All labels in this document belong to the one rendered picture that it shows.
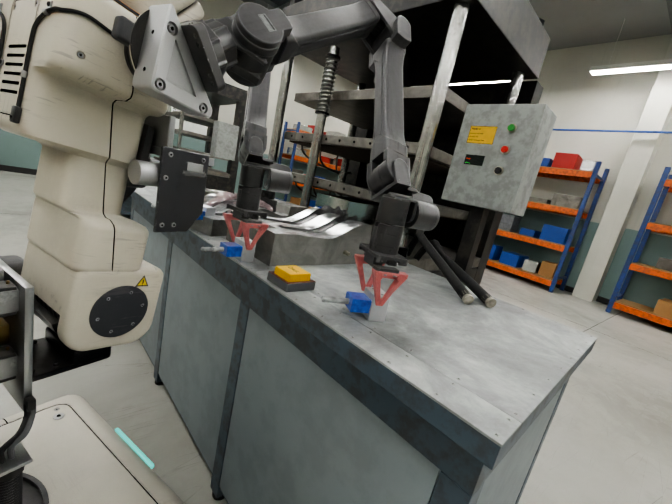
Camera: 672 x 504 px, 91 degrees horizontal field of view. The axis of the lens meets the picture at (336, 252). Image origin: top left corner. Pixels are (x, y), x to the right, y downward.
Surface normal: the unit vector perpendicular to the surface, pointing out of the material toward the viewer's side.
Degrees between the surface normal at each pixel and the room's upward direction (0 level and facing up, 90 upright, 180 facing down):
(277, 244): 90
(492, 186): 90
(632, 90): 90
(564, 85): 90
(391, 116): 56
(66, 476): 0
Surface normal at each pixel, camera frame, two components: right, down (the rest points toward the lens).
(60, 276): -0.47, -0.06
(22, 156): 0.62, 0.29
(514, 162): -0.71, 0.00
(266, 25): 0.51, -0.29
